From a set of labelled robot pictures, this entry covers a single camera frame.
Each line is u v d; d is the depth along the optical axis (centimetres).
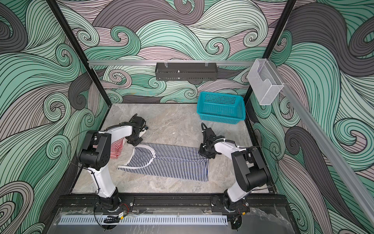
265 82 81
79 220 70
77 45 86
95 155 50
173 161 88
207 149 67
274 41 83
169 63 92
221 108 118
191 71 95
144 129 91
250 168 45
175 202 75
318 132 55
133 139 81
